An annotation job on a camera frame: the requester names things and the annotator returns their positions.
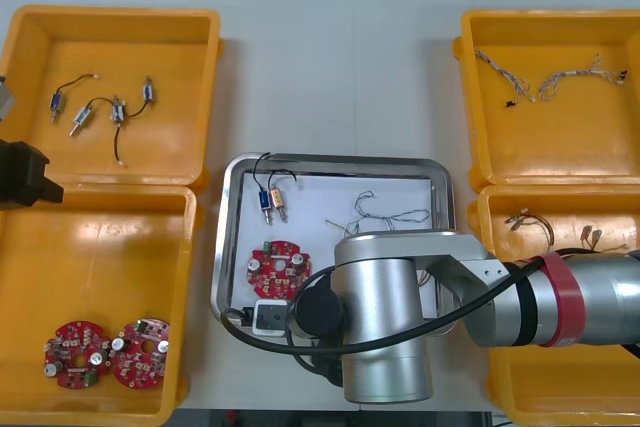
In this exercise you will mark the yellow-orange plastic bin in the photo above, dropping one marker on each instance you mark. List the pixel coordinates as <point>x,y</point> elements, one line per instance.
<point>100,257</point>
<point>175,72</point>
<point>575,387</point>
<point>575,167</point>

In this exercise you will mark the red black green-yellow harness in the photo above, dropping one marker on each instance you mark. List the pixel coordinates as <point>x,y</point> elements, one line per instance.
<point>590,234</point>
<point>334,225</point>
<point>520,219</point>

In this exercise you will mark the white label metal solenoid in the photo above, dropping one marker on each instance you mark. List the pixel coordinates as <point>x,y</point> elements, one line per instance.
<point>81,118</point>
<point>277,198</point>

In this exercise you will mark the white sheet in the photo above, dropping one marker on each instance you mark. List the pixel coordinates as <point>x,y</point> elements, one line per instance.
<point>320,197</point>

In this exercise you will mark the steel tray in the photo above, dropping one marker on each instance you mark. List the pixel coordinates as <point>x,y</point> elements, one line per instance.
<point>350,163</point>

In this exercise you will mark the round red circuit board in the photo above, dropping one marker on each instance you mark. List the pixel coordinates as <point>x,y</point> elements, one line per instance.
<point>277,272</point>
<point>75,354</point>
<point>140,354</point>

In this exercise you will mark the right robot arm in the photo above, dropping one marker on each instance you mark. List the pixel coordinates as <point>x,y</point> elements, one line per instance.
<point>380,297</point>

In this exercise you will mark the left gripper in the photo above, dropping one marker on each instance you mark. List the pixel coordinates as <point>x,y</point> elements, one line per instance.
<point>15,174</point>

